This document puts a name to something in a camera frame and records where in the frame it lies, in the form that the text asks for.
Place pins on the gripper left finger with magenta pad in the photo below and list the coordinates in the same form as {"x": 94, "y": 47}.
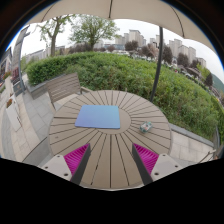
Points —
{"x": 70, "y": 167}

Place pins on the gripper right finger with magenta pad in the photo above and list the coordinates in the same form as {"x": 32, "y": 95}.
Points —
{"x": 152, "y": 166}

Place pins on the blue mouse pad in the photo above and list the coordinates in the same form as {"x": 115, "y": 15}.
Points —
{"x": 98, "y": 116}

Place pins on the round wooden slatted table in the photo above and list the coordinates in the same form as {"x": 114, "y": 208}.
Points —
{"x": 111, "y": 164}

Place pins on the green hedge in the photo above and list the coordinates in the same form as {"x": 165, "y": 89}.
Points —
{"x": 183, "y": 102}

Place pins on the grey slatted outdoor chair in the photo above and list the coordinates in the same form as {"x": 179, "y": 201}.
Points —
{"x": 64, "y": 86}

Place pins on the dark umbrella pole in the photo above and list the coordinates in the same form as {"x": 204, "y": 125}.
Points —
{"x": 158, "y": 68}

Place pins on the large green tree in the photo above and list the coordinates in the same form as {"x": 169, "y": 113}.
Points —
{"x": 91, "y": 29}

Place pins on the beige patio umbrella canopy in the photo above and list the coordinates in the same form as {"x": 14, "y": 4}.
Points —
{"x": 152, "y": 11}

